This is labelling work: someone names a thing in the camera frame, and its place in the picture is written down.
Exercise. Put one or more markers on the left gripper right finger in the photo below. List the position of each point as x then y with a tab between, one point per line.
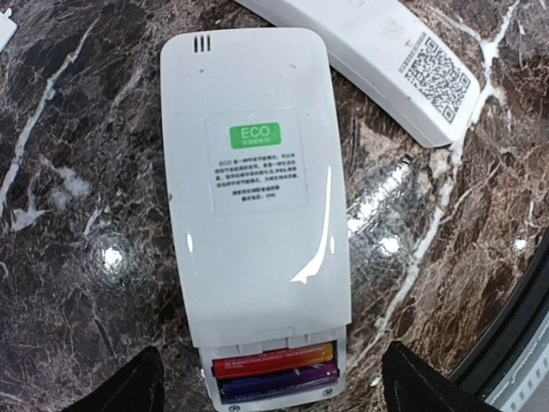
412	385

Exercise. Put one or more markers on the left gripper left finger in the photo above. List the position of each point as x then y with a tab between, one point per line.
137	386

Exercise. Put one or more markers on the small white remote control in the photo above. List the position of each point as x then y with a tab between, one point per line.
257	200

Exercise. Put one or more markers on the long white remote control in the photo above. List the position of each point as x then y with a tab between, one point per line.
390	54

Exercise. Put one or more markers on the white battery cover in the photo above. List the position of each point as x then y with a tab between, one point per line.
7	27

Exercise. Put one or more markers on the red battery in small remote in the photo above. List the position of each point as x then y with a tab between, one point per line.
274	361

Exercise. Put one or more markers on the purple battery in small remote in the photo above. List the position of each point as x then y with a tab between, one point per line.
291	380

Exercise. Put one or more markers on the black front table rail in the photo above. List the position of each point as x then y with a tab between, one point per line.
507	336

